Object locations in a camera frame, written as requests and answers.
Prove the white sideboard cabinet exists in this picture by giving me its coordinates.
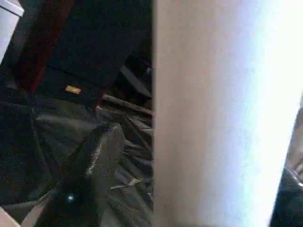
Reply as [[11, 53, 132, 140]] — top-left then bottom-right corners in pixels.
[[0, 0, 25, 66]]

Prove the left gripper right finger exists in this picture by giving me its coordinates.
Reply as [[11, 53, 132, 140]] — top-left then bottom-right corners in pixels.
[[269, 165, 303, 227]]

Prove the dark metal bar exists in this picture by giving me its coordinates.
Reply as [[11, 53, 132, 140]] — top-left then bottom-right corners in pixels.
[[101, 94, 154, 116]]

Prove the black speaker with gold label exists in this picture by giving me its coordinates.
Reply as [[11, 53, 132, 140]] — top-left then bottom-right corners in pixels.
[[14, 0, 153, 107]]

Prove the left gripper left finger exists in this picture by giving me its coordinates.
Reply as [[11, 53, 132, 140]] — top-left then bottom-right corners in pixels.
[[42, 122, 125, 227]]

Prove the black mat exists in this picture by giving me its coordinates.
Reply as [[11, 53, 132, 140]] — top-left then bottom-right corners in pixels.
[[0, 89, 154, 227]]

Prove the white plastic table leg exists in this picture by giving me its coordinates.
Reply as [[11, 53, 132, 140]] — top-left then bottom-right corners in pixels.
[[152, 0, 303, 227]]

